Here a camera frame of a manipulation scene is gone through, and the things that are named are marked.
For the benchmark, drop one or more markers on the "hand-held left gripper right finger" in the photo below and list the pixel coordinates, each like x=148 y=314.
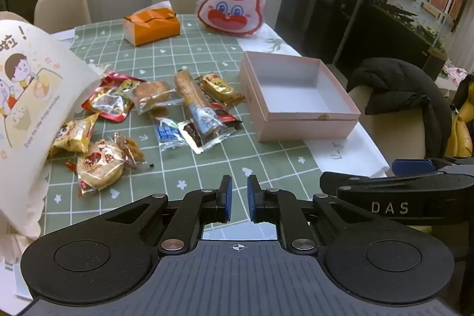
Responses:
x=250 y=199

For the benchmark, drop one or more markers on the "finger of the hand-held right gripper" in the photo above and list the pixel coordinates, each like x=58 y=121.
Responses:
x=411 y=167

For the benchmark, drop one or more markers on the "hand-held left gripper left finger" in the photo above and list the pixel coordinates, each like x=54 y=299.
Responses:
x=229 y=197

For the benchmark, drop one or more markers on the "dark chocolate snack packet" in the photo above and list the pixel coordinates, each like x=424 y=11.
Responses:
x=193 y=135

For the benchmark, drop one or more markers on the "blue label clear packet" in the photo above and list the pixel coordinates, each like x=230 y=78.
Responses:
x=168 y=134

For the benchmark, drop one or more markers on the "pink cardboard box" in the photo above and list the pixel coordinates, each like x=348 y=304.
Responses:
x=307 y=129

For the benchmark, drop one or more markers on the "gold snack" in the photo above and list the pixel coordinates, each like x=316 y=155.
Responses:
x=220 y=88

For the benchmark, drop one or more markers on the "long bread stick packet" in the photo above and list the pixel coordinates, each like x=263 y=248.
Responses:
x=192 y=94

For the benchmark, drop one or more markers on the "brown twisted snack packet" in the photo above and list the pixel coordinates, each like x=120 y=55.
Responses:
x=130 y=149

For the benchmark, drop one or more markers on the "clear pastry packet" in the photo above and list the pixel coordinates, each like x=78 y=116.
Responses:
x=152 y=94

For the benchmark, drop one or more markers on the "round cake packet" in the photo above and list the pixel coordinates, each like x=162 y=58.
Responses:
x=98 y=164

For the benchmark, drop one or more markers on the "yellow snack packet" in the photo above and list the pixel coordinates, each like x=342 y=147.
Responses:
x=74 y=134

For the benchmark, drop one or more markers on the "beige chair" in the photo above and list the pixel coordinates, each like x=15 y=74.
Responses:
x=392 y=138

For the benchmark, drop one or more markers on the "yellow cloth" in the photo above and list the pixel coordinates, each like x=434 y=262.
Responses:
x=461 y=138

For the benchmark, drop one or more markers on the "black jacket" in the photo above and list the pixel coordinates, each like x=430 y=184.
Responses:
x=400 y=79

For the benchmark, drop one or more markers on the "floral cloth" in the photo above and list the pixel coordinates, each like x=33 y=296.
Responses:
x=455 y=73

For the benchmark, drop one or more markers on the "green checked tablecloth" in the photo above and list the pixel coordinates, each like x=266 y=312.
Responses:
x=222 y=53

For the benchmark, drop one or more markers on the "black framed glass tank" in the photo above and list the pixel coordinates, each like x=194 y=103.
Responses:
x=400 y=20

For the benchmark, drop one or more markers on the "dark furniture piece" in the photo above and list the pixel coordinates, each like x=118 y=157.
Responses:
x=340 y=16

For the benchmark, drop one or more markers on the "orange tissue box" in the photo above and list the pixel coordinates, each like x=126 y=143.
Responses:
x=152 y=27

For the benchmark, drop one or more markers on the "rabbit face bag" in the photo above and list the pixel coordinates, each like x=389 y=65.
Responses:
x=229 y=5

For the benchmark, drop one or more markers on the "cream cartoon printed bag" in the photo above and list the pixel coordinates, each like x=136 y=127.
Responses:
x=37 y=97

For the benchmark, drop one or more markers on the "white paper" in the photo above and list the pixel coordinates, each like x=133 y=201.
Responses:
x=13 y=279

